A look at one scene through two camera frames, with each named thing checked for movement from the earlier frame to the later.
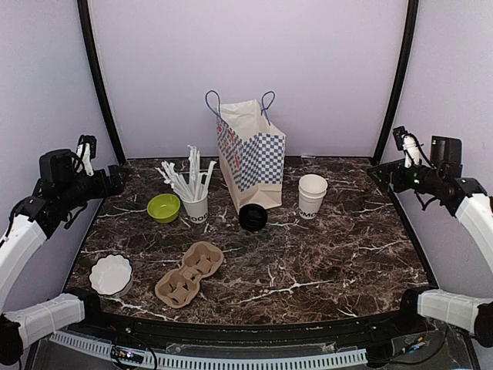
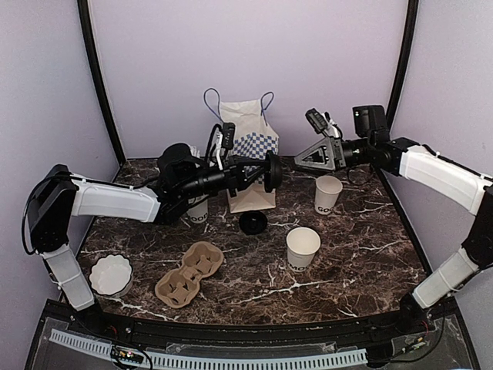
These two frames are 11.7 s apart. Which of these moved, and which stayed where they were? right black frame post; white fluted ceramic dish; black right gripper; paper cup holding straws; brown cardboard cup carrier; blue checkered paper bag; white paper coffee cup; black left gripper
Moved: black left gripper; white paper coffee cup; black right gripper
Stayed: paper cup holding straws; right black frame post; white fluted ceramic dish; brown cardboard cup carrier; blue checkered paper bag
